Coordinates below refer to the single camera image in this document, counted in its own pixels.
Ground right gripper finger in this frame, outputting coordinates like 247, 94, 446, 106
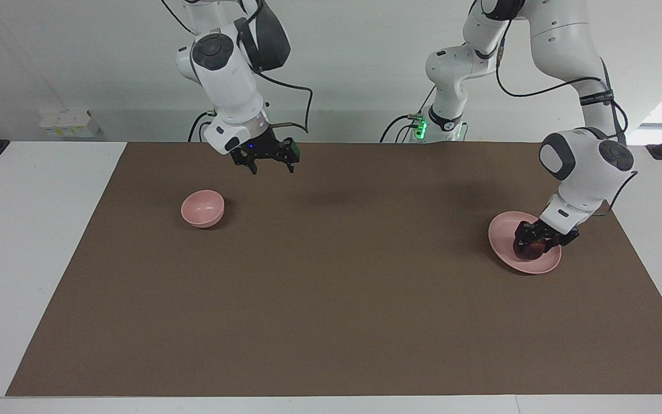
231, 151, 260, 175
275, 137, 301, 174

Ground dark red apple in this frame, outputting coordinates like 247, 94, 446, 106
513, 239, 547, 260

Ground pink plate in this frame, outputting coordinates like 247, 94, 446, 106
488, 211, 563, 275

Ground pink bowl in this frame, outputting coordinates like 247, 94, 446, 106
180, 190, 225, 229

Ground brown table mat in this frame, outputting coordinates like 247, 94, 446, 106
6, 141, 662, 397

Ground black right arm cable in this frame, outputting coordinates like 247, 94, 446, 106
238, 0, 314, 135

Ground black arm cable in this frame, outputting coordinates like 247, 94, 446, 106
494, 29, 637, 217
238, 0, 314, 135

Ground black right base cable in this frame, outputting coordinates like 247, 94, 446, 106
187, 112, 217, 143

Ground black base cable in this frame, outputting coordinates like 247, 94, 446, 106
379, 86, 436, 144
187, 112, 217, 143

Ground black left base cable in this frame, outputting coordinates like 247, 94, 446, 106
379, 86, 436, 144

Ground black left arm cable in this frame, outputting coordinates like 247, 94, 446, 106
494, 29, 637, 217

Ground white wall boxes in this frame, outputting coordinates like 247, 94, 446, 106
39, 109, 102, 139

